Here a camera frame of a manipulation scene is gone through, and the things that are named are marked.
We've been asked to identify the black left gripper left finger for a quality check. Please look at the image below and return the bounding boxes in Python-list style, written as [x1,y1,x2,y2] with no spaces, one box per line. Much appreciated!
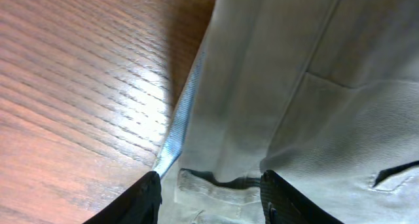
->
[84,171,162,224]

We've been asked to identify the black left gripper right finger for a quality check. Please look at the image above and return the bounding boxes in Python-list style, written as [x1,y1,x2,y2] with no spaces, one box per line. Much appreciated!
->
[260,170,342,224]

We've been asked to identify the khaki shorts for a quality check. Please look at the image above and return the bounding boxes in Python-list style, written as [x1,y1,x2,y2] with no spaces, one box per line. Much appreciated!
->
[156,0,418,223]

